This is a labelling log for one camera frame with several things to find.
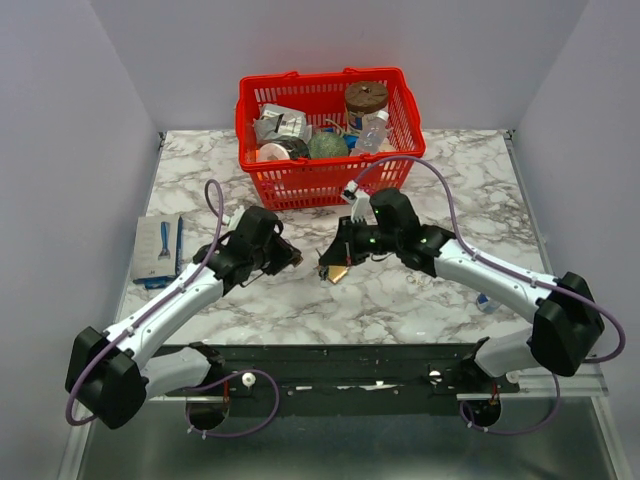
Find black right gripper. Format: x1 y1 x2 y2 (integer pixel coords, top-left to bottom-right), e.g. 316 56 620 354
319 215 400 267

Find keys with panda keychain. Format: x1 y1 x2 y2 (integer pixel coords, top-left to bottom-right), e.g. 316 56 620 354
315 248 329 281

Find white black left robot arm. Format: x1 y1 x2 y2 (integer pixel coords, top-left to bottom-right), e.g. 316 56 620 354
65 206 302 429

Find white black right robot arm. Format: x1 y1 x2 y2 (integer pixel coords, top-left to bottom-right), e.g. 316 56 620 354
319 188 604 392

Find large brass padlock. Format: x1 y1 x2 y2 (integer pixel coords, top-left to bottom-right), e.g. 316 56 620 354
325 265 349 285

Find black tape roll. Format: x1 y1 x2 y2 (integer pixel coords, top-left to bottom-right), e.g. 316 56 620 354
256 137 310 162

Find green glitter ball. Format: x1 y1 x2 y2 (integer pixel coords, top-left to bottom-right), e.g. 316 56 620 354
307 131 349 160

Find blue razor package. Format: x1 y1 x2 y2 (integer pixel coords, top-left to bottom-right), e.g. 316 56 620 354
130 214 183 290

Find red plastic shopping basket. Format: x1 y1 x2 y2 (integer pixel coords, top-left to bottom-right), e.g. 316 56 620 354
235 67 426 210

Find clear plastic bottle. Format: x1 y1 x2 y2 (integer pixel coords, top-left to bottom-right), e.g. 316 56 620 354
351 110 389 156

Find grey foil pouch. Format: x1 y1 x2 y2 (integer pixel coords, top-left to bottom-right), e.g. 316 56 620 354
253 103 312 144

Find red bull can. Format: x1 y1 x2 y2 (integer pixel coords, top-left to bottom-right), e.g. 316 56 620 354
476 293 501 314

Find jar with brown lid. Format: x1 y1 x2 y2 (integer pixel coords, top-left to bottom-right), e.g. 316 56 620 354
344 81 389 133

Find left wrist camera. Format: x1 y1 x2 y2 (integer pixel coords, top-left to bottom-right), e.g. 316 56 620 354
222 207 245 231

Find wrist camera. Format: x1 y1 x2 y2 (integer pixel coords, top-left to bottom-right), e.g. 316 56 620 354
222 207 245 231
341 180 370 223

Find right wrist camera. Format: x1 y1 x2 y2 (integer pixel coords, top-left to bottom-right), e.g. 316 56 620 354
341 180 370 223

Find black metal base rail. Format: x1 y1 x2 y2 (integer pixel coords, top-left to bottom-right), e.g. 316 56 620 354
149 342 561 417

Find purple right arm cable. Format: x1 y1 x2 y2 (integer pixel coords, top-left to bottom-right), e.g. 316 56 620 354
349 154 627 362

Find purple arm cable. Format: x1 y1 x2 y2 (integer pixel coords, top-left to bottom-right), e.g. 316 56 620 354
349 154 627 362
66 178 226 427

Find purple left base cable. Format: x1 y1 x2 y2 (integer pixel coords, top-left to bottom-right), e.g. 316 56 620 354
185 370 281 441

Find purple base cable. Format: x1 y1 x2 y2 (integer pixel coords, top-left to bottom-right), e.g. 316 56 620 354
459 374 562 437
185 370 281 441

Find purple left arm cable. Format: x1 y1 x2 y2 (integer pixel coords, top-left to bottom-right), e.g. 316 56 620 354
66 178 226 427

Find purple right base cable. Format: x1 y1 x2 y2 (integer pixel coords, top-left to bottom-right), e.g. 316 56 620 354
459 374 562 437

